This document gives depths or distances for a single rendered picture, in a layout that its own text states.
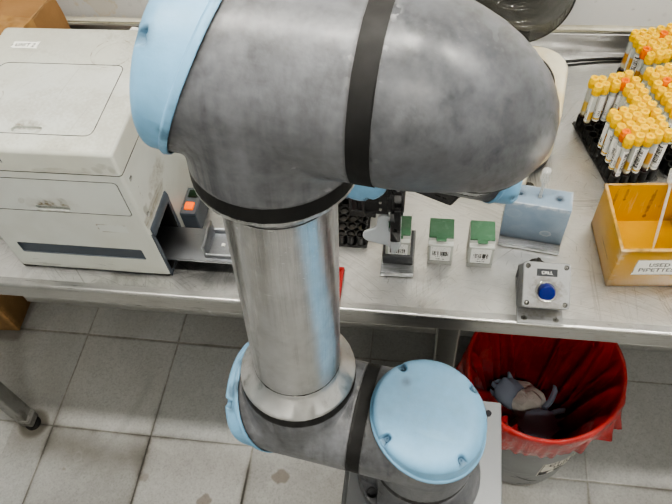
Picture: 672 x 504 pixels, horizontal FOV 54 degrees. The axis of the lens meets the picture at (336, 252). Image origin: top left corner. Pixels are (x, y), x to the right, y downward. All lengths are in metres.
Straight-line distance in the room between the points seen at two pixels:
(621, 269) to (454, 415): 0.51
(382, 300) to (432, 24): 0.77
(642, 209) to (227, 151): 0.92
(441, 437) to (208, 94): 0.42
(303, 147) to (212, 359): 1.74
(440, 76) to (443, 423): 0.41
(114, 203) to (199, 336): 1.14
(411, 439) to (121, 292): 0.67
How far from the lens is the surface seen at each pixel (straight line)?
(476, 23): 0.36
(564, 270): 1.05
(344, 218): 1.15
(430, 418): 0.66
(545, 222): 1.12
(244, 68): 0.36
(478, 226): 1.09
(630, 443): 2.01
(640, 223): 1.23
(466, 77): 0.34
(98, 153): 0.96
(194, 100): 0.37
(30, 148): 1.01
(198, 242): 1.14
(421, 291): 1.09
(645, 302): 1.15
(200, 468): 1.95
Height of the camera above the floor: 1.80
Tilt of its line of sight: 54 degrees down
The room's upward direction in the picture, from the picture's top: 7 degrees counter-clockwise
